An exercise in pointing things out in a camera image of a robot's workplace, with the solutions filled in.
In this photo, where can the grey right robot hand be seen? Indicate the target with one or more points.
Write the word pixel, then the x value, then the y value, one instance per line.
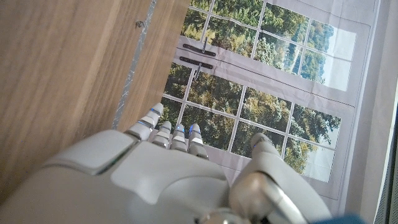
pixel 161 174

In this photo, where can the grey tape outline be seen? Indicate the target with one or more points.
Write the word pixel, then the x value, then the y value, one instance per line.
pixel 133 67

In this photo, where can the printed window backdrop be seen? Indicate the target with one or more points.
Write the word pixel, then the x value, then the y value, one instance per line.
pixel 264 77

